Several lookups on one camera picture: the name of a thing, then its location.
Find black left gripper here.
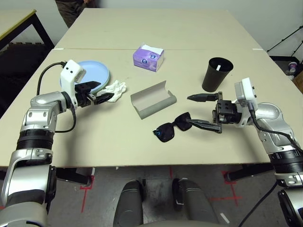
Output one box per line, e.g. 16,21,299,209
75,80,116,108

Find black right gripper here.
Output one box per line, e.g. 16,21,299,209
186,91,242,134

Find white tissue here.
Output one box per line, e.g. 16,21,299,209
104,79,128,103

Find blue plastic plate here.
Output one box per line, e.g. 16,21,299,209
59,60,111,93

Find black sunglasses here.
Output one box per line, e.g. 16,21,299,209
152,112,193,143

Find grey glasses case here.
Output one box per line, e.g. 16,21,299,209
130,80,178,120

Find black plastic cup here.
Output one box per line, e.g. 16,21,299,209
201,57,234,93

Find purple tissue box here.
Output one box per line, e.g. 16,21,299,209
132,42,165,73

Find black table base beam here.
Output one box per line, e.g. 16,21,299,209
55,167,95,185
224,164,275,183

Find bystander in dark clothes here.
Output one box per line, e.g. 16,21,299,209
55,0,98,28

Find grey robot right leg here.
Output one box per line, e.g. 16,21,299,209
172,177,220,224

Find grey robot leg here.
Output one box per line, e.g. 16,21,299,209
172,177,220,224
113,179,144,225

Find brown cardboard box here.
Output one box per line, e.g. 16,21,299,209
292,70,303,93

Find black tripod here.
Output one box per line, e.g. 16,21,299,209
267,22,303,57

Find black framed side table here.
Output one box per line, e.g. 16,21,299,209
0,9,54,50

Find grey robot left leg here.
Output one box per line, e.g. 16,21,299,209
113,179,144,225

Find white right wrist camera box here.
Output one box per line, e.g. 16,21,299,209
233,77,258,128

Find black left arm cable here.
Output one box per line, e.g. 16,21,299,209
36,61,77,133

